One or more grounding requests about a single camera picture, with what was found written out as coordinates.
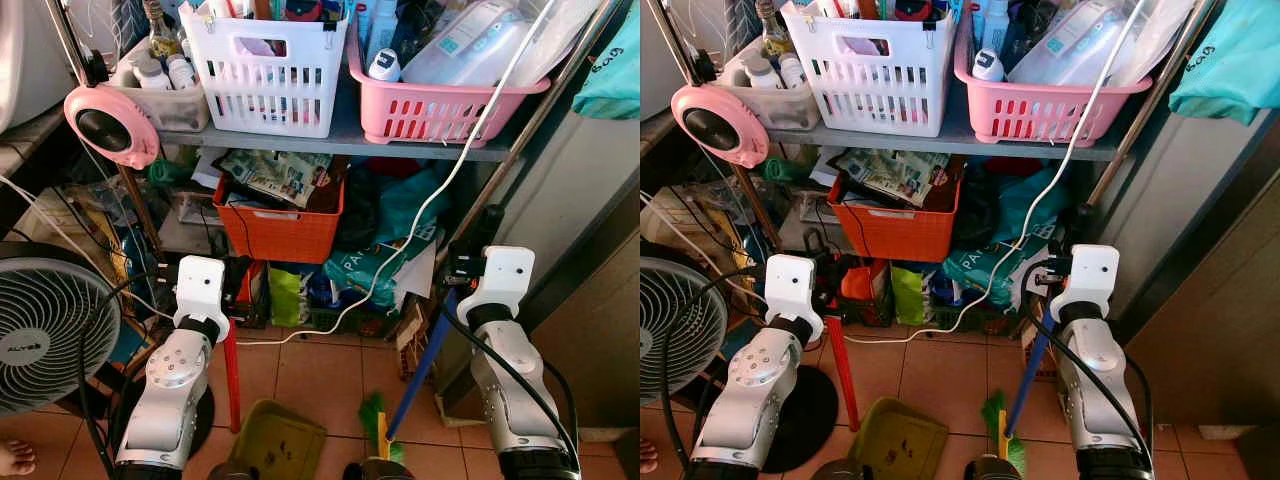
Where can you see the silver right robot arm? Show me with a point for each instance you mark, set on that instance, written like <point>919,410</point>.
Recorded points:
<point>1090,380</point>
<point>505,380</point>

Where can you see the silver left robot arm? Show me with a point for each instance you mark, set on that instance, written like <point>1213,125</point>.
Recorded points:
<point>745,400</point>
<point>165,400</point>

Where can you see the grey floor fan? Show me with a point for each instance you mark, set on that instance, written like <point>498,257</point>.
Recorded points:
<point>45,335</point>
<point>680,320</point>

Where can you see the green plastic bag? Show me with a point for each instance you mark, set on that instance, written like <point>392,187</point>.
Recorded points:
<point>907,295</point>
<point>286,298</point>

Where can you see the teal plastic bag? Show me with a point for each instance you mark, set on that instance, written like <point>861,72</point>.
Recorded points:
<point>985,265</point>
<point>400,200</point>

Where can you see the orange plastic basket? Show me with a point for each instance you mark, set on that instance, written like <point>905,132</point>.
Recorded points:
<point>890,235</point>
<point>275,235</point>

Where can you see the printed magazine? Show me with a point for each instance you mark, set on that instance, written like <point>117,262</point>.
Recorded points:
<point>285,175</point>
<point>895,175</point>

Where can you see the pink plastic basket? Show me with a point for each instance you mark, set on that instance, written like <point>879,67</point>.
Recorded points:
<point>430,110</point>
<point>1040,110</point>

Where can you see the metal pole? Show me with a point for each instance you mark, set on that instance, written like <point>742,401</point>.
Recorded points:
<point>1150,110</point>
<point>540,110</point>

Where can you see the silver left robot leg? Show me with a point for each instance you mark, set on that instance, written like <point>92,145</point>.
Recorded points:
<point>230,472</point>
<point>835,472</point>

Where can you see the silver robot leg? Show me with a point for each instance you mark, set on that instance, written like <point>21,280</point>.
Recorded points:
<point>365,470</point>
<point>835,472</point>
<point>230,472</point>
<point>987,470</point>

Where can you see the clear plastic container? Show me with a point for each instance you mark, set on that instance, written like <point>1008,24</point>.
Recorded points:
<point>170,108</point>
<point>778,102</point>

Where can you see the pink clip fan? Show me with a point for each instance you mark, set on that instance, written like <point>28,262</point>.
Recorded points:
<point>718,125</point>
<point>110,125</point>

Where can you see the white plastic basket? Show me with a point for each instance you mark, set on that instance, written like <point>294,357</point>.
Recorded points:
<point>265,85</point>
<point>870,85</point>

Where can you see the white bottle with dark cap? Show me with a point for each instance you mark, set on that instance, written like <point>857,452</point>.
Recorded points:
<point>988,66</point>
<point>384,66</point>

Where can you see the silver right robot leg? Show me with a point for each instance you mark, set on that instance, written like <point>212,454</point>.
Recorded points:
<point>987,470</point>
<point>365,470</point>

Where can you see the white refill pouch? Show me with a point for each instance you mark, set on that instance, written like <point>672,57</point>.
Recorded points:
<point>460,45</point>
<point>1065,45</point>

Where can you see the teal cloth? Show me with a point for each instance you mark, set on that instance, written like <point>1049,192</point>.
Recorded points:
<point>1230,60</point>
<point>610,70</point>

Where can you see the glass bottle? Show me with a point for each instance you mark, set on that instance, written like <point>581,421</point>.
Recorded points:
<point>773,35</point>
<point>160,35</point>

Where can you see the person's bare foot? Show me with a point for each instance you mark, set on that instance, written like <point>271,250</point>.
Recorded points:
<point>647,456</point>
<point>15,458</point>

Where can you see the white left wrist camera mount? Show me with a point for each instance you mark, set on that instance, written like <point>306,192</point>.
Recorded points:
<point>200,285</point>
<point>790,285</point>

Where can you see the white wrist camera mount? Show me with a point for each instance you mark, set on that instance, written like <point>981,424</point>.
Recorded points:
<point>200,285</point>
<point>1090,275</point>
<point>505,275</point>
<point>790,285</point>

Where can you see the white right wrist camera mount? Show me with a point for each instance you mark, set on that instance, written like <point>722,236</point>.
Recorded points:
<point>505,275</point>
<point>1090,275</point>

